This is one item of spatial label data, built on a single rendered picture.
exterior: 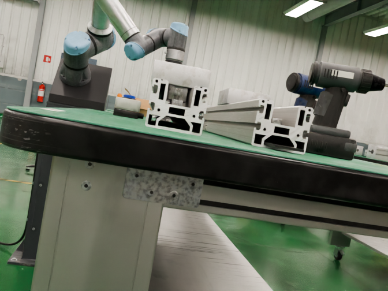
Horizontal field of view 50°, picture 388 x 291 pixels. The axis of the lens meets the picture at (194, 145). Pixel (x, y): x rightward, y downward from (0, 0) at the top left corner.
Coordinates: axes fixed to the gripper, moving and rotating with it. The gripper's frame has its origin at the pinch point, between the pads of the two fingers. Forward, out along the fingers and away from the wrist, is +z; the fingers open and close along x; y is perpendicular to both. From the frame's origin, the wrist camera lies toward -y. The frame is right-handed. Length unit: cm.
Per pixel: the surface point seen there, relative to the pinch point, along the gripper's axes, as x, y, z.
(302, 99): -38, -51, -9
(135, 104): 10.5, -33.7, 0.5
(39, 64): 351, 1061, -82
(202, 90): -4, -98, -3
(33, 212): 53, 33, 59
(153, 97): 4, -98, 0
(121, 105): 14.8, -33.7, 1.9
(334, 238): -140, 119, 68
